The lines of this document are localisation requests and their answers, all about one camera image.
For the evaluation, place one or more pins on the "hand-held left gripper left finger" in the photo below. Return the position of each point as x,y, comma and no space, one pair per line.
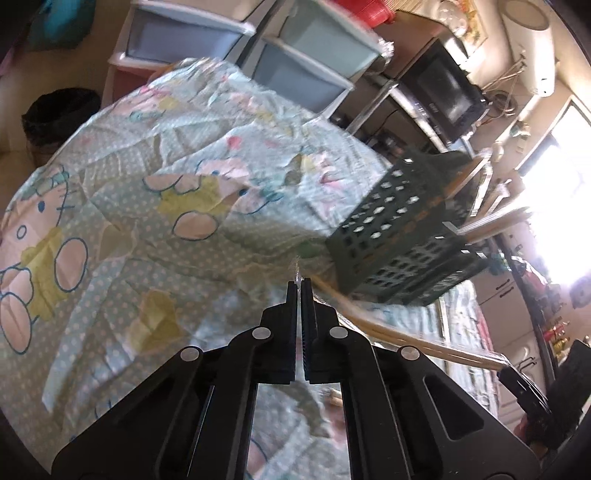
281,341

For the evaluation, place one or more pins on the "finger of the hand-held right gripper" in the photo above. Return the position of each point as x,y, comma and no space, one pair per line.
526,390

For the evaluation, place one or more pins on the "red plastic basin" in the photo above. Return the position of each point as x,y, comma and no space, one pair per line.
364,9

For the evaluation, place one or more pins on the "kitchen window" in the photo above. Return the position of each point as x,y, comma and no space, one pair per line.
563,184

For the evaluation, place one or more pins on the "teal bag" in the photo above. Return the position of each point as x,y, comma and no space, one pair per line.
60,18

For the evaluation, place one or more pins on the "light blue storage bin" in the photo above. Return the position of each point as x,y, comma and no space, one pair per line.
332,32

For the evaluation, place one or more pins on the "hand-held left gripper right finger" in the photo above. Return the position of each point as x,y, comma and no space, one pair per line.
323,341

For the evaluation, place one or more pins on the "black trash bin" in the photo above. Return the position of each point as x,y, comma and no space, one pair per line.
60,117

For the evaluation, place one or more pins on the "plastic-wrapped chopstick pair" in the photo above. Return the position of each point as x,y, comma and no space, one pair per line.
461,351

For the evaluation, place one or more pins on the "white water heater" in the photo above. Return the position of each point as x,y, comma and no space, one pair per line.
531,41

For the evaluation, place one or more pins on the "bunch of wooden chopsticks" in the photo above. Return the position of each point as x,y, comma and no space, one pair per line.
498,221

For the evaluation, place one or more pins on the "lavender blue storage bin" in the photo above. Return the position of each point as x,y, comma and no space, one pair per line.
184,39
295,76

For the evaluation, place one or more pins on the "cartoon printed tablecloth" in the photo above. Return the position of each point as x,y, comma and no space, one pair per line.
138,207

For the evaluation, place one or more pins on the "pale base storage drawer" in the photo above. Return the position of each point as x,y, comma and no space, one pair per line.
134,76

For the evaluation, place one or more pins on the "fruit picture wall tile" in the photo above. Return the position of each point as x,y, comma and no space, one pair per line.
468,21

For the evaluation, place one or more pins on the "metal shelf rack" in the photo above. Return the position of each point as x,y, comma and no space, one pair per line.
383,94

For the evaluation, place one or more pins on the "white kitchen cabinet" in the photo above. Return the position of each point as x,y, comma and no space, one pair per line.
503,295

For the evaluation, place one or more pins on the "green plastic utensil holder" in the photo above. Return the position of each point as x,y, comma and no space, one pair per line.
397,230

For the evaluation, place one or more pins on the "black microwave oven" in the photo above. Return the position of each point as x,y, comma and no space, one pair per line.
443,87

